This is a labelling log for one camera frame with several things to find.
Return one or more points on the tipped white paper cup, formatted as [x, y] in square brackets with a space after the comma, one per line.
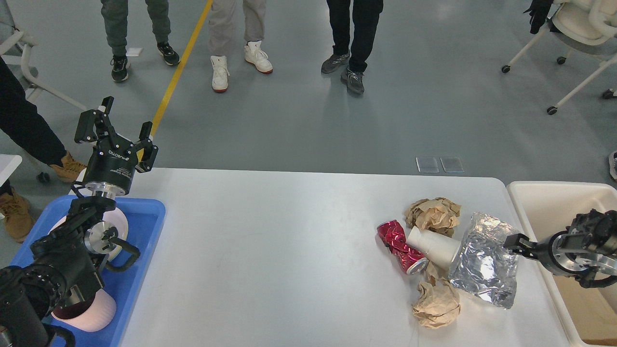
[438, 248]

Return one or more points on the person in black trousers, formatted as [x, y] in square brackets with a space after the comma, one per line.
[353, 25]

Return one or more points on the white plastic bin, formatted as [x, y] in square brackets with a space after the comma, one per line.
[544, 208]

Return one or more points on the silver foil wrapper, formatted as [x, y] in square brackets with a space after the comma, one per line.
[482, 266]

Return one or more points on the red foil wrapper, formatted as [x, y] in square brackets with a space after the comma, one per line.
[392, 234]

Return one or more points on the blue plastic tray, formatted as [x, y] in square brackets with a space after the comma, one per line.
[145, 220]

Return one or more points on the crumpled brown paper upper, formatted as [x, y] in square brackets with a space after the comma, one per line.
[439, 215]

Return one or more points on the left clear floor plate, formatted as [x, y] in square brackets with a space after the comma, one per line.
[427, 165]

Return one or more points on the right clear floor plate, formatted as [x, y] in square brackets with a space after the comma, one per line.
[452, 164]

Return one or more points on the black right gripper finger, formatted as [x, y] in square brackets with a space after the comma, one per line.
[526, 252]
[518, 240]

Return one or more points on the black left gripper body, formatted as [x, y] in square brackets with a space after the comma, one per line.
[111, 169]

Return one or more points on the white rolling chair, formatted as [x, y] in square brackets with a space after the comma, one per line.
[585, 26]

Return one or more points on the clear floor plate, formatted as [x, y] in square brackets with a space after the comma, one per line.
[452, 164]
[427, 165]

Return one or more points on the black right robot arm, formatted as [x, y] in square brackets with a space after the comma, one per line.
[585, 251]

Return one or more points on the person with tan boots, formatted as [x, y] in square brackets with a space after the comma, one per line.
[19, 119]

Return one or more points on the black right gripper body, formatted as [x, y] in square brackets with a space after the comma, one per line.
[555, 261]

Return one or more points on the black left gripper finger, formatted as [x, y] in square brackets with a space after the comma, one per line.
[145, 149]
[94, 124]

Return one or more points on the crumpled brown paper ball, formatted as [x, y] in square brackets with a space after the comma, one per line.
[438, 304]

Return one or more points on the brown paper bag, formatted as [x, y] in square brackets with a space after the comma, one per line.
[593, 311]

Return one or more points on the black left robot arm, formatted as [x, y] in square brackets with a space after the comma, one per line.
[68, 262]

